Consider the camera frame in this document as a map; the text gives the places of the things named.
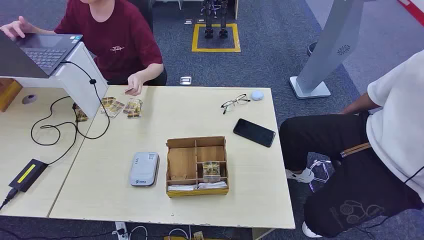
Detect person's right hand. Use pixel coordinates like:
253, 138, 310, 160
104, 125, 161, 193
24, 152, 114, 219
0, 15, 34, 40

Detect person's left hand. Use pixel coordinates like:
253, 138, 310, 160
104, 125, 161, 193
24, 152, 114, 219
126, 73, 144, 97

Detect person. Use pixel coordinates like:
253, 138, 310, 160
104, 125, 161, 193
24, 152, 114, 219
0, 0, 168, 97
278, 49, 424, 239

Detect grey card reader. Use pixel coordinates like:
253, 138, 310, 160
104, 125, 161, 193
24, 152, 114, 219
129, 151, 161, 187

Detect patterned card standing upright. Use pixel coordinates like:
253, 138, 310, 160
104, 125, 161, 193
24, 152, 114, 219
202, 161, 222, 183

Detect dark grey laptop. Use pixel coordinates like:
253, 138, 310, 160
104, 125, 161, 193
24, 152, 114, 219
0, 31, 84, 79

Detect white laptop stand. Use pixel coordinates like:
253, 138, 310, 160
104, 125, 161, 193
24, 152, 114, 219
6, 42, 109, 119

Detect black office chair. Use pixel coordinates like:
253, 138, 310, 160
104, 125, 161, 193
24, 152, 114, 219
127, 0, 155, 34

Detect yellow floor tape square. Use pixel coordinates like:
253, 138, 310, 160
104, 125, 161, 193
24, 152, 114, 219
191, 23, 242, 53

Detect wooden compartment box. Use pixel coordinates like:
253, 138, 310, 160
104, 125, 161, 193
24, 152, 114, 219
165, 135, 230, 199

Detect black robot leg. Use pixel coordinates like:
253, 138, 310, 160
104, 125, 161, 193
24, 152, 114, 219
218, 0, 229, 39
202, 0, 215, 39

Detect black smartphone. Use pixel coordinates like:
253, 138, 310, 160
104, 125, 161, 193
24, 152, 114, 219
232, 118, 276, 148

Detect black power adapter yellow label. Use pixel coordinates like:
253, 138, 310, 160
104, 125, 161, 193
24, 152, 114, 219
8, 158, 49, 193

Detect white power strip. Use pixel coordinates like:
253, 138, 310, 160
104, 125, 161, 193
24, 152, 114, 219
114, 221, 129, 240

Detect grey kiosk stand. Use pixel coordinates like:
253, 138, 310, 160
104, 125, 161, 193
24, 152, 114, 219
289, 0, 365, 100

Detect black laptop power cable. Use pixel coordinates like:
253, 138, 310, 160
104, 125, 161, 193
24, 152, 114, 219
30, 60, 111, 167

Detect grey desk cable grommet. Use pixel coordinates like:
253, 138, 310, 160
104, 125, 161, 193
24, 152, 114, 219
21, 94, 38, 106

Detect black frame eyeglasses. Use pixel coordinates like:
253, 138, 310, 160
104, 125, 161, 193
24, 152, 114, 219
220, 93, 252, 116

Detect white cable loop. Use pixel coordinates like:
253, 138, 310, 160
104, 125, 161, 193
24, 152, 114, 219
128, 225, 149, 240
167, 227, 190, 240

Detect black mains cord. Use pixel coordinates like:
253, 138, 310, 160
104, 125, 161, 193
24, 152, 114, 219
0, 188, 19, 211

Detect black floor cable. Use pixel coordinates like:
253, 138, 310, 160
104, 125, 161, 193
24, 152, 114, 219
0, 227, 117, 240

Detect chrome stool frame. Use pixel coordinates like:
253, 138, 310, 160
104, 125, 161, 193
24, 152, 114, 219
308, 159, 333, 193

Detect brown strap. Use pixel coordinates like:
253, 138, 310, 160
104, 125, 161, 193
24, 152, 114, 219
340, 142, 372, 159

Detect thin black cord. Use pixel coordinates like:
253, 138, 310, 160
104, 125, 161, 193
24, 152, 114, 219
403, 165, 424, 185

